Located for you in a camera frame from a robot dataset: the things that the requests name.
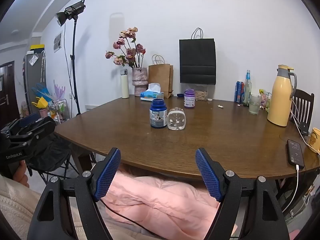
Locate yellow thermos jug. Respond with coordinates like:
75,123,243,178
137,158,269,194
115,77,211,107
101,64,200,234
267,64,298,127

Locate person's left hand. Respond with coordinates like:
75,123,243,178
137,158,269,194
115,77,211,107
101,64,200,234
12,159,30,189

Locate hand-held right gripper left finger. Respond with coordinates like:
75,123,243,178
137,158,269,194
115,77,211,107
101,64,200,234
27,147,122,240

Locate black studio light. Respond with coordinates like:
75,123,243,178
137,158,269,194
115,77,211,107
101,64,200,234
55,0,86,27

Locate white charging cable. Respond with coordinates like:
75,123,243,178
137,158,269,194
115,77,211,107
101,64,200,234
282,164,301,213

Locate blue tissue box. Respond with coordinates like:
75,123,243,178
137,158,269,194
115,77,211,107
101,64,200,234
140,83,164,102

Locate yellow mug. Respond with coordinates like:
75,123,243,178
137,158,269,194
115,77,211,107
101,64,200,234
307,127,320,155

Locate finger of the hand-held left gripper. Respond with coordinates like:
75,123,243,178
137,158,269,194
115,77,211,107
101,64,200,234
5,116,57,148
10,113,43,132

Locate dried pink flowers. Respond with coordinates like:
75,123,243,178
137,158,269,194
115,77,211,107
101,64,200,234
105,26,146,69

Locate black smartphone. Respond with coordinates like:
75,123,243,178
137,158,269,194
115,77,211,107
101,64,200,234
286,139,305,170

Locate person's left forearm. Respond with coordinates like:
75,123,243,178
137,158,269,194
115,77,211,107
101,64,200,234
0,174,80,240

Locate black light stand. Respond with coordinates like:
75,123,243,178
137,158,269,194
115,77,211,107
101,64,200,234
63,15,82,117

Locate purple supplement bottle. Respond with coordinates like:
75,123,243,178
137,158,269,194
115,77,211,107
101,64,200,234
184,89,196,109

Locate dark wooden chair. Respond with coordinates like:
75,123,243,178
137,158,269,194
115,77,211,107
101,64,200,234
289,88,315,136

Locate clear snack container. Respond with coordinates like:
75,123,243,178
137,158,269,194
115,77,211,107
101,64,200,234
195,84,209,101

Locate clear glass bottle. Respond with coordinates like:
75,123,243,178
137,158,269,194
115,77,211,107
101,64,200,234
243,70,252,106

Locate white adapter cable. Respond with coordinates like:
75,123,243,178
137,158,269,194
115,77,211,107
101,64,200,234
289,99,312,142

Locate grey refrigerator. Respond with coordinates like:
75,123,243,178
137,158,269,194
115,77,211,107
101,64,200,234
23,51,47,116

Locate clear plastic cup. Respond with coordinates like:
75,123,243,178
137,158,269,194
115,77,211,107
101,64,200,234
167,107,188,131

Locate white rolling cart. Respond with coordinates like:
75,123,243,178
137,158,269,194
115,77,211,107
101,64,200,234
48,99,70,125

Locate black cable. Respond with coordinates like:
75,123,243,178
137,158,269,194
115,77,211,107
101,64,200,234
99,197,162,233

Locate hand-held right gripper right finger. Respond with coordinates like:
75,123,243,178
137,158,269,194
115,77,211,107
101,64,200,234
195,148,291,240

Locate pink ceramic vase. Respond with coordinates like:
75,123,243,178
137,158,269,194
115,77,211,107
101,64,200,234
131,67,149,97

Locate wall picture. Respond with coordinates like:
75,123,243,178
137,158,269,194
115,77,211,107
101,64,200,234
53,32,63,53

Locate purple plastic rack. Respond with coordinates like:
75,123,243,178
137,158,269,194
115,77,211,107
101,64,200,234
53,79,66,101

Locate blue and yellow dustpans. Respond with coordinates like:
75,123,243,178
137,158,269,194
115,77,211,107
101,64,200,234
31,83,54,111

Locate brown paper bag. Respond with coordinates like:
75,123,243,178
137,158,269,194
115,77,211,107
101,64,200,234
148,54,174,99

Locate blue supplement bottle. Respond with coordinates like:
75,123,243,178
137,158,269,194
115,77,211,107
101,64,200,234
150,98,168,129

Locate black folding chair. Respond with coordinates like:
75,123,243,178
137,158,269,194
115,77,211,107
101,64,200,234
26,131,75,185

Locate drinking glass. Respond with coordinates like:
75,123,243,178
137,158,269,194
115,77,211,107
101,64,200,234
248,94,262,116

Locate colourful snack packets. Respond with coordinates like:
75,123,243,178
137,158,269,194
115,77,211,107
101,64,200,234
258,88,272,112

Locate black paper bag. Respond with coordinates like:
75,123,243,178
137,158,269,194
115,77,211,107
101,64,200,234
179,27,217,85

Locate blue drink can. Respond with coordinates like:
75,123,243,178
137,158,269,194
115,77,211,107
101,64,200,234
234,81,245,104

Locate white thermos bottle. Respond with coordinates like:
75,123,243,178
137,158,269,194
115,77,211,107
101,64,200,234
120,69,130,99

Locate dark wooden door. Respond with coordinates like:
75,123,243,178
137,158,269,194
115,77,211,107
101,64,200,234
0,61,21,132

